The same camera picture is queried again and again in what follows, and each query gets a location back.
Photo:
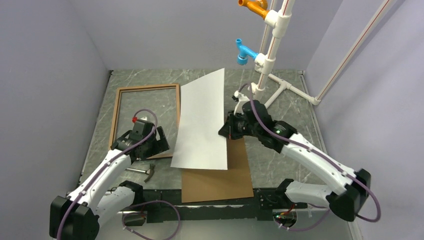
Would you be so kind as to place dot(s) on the small claw hammer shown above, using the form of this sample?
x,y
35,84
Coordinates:
x,y
148,172

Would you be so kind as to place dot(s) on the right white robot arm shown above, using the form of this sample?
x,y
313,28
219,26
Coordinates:
x,y
344,190

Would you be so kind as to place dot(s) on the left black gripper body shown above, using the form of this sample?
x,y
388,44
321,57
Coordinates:
x,y
150,149

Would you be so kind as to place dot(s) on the white pvc pipe stand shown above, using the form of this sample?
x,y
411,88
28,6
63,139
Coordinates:
x,y
276,24

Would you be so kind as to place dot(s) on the brown cardboard backing board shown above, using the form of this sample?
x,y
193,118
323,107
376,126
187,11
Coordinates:
x,y
201,185

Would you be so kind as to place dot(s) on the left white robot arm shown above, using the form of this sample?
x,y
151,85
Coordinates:
x,y
81,213

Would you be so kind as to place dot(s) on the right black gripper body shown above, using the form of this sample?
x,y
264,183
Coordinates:
x,y
239,126

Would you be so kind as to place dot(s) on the clear acrylic sheet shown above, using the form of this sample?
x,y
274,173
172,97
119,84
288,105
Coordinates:
x,y
161,101

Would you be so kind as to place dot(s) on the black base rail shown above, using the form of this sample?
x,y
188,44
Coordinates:
x,y
160,205

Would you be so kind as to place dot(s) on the brown wooden picture frame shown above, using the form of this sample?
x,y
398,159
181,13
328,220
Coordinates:
x,y
141,88

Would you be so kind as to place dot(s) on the orange pipe fitting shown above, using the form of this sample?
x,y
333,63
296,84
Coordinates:
x,y
259,7

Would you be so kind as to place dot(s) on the blue pipe fitting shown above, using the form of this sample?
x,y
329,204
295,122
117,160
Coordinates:
x,y
244,52

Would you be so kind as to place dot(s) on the glossy photo white borders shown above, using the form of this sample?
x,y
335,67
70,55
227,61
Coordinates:
x,y
198,144

